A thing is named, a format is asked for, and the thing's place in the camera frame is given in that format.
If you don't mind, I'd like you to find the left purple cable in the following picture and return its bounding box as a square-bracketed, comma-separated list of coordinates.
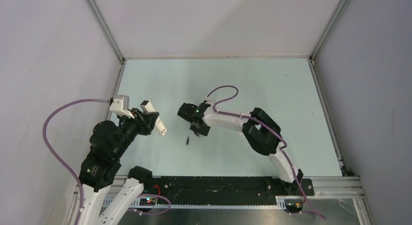
[42, 99, 113, 225]

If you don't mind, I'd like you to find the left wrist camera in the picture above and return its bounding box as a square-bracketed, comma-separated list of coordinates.
[109, 95, 135, 119]

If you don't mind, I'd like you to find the white cable duct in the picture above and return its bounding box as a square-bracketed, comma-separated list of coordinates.
[130, 198, 286, 209]

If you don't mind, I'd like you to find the white remote control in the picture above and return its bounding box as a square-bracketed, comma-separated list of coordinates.
[140, 100, 167, 136]

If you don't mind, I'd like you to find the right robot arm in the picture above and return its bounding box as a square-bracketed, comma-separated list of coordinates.
[177, 101, 306, 195]

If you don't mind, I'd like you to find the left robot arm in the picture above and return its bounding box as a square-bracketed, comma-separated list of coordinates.
[76, 108, 159, 225]

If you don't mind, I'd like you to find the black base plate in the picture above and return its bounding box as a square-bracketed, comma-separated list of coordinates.
[149, 176, 301, 205]

